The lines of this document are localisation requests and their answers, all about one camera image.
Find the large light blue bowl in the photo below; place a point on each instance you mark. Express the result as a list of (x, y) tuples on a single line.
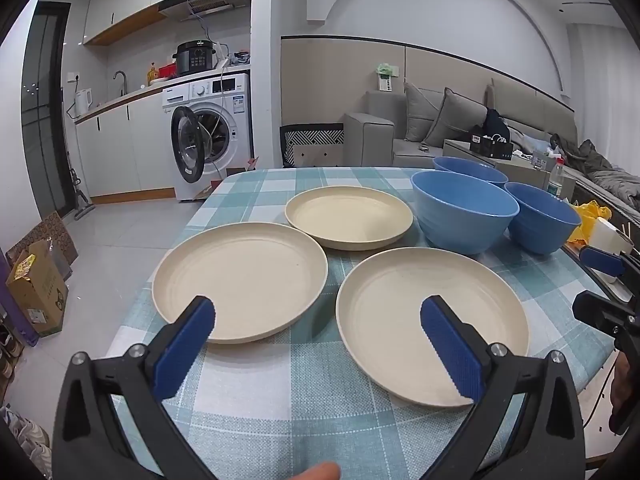
[(465, 230)]

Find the clear water bottle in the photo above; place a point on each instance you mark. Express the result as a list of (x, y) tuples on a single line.
[(556, 177)]

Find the black open box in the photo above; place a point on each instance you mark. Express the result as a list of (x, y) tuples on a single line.
[(487, 146)]

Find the grey duvet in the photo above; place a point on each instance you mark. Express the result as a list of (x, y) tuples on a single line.
[(617, 177)]

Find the white paper cup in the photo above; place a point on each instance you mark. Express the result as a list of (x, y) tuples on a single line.
[(607, 237)]

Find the white electric kettle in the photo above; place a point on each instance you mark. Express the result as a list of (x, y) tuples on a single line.
[(83, 101)]

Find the grey sofa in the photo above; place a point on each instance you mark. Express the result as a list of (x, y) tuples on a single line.
[(370, 130)]

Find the person's left hand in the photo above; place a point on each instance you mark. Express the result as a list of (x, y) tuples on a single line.
[(320, 471)]

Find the white curtain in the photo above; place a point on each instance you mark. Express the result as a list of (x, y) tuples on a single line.
[(600, 70)]

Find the red paper bag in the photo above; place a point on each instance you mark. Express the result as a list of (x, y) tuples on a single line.
[(252, 162)]

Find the white kitchen base cabinets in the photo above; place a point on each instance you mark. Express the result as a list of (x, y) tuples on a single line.
[(125, 150)]

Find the grey nightstand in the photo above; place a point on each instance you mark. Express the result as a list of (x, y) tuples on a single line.
[(460, 150)]

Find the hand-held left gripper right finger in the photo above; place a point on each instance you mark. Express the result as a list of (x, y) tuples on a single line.
[(452, 355)]

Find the cardboard box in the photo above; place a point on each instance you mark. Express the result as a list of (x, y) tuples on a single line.
[(42, 300)]

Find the dark jacket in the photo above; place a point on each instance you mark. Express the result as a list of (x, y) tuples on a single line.
[(585, 155)]

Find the teal checked tablecloth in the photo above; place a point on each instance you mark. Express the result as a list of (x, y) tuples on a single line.
[(280, 410)]

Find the brown patterned flat boxes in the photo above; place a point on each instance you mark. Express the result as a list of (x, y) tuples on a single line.
[(55, 230)]

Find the white wall control panel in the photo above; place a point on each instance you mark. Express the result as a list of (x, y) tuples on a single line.
[(386, 77)]

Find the cream plate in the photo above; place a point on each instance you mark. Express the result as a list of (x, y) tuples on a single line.
[(345, 215), (390, 310), (240, 280)]

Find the black pressure cooker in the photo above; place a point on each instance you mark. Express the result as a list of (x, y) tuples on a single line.
[(195, 57)]

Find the grey floor mop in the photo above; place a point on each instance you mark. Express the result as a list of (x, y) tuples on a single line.
[(80, 197)]

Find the beige upholstered bed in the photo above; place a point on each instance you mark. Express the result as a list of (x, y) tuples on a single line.
[(530, 102)]

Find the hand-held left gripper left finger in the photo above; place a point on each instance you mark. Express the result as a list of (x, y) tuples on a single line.
[(185, 350)]

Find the yellow oil bottle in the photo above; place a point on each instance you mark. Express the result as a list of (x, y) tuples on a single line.
[(151, 74)]

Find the kitchen faucet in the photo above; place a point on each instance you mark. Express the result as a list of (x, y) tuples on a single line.
[(123, 82)]

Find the steel range hood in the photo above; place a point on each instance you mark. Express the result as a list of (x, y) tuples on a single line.
[(210, 2)]

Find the grey cushion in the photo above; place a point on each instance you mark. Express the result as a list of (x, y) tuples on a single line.
[(460, 117), (420, 110)]

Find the yellow plastic bag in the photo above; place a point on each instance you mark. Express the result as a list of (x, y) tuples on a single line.
[(590, 215)]

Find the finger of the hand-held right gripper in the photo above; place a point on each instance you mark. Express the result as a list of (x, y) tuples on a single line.
[(600, 311), (602, 261)]

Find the dark blue bag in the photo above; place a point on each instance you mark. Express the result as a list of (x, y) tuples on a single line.
[(495, 121)]

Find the white washing machine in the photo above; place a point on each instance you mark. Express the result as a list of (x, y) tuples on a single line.
[(235, 110)]

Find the dark glass sliding door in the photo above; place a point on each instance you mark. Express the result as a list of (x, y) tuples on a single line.
[(42, 110)]

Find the tissue box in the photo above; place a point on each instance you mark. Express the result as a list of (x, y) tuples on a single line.
[(542, 157)]

